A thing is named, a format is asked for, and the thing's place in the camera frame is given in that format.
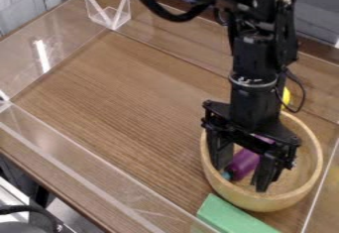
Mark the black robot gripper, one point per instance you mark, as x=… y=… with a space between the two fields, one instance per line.
x=249 y=122

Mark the purple toy eggplant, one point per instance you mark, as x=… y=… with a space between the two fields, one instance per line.
x=242 y=165

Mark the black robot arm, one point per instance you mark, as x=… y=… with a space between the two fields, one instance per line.
x=265 y=49

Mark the brown wooden bowl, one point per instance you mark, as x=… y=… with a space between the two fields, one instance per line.
x=296 y=183

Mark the green cloth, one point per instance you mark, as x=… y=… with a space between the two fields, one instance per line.
x=229 y=219

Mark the yellow toy lemon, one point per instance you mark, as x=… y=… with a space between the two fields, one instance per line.
x=286 y=97

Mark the black metal stand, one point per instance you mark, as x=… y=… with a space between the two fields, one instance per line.
x=30 y=208

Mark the clear acrylic corner bracket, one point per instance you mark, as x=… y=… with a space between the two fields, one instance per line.
x=110 y=17

